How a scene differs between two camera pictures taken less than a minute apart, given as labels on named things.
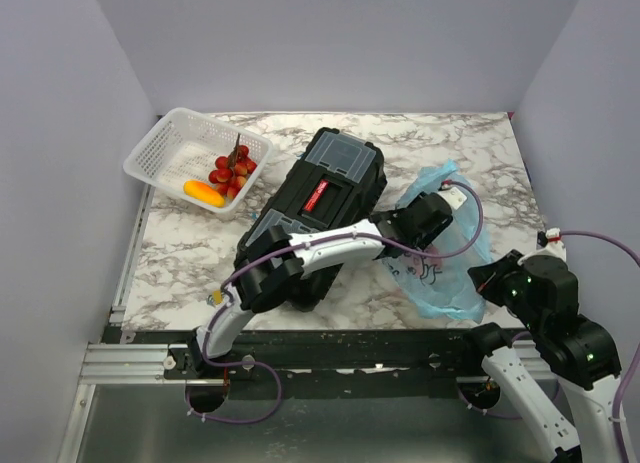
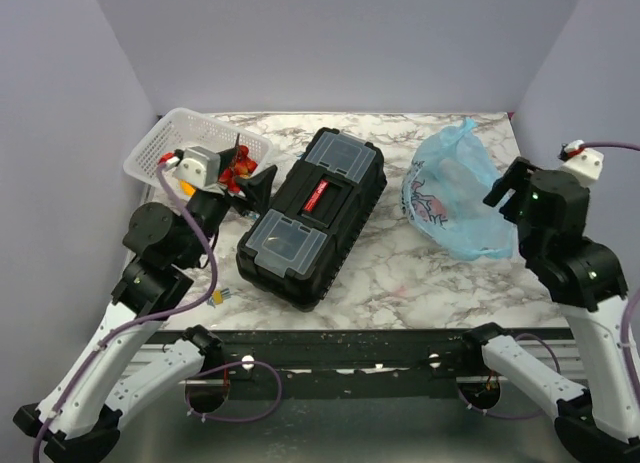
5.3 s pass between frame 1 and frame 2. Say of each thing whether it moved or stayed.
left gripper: moved
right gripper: moved
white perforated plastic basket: stayed
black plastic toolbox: stayed
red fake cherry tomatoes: stayed
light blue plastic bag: moved
